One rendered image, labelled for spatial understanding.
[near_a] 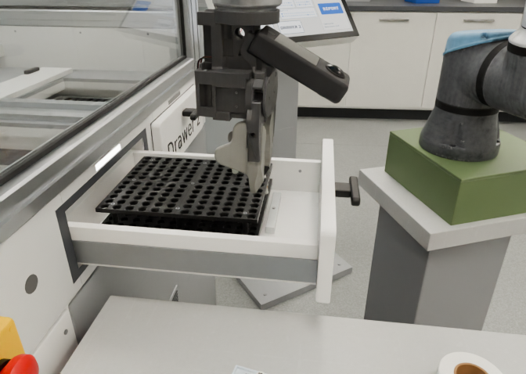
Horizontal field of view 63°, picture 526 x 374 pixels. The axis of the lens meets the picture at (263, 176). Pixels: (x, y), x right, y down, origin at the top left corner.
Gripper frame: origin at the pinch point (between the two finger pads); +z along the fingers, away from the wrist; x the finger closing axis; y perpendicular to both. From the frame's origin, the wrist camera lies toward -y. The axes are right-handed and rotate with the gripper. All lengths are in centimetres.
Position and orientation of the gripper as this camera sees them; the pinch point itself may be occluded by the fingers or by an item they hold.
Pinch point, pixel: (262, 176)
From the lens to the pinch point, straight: 54.9
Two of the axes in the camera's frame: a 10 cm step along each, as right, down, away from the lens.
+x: -2.1, 4.3, -8.8
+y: -9.8, -1.1, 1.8
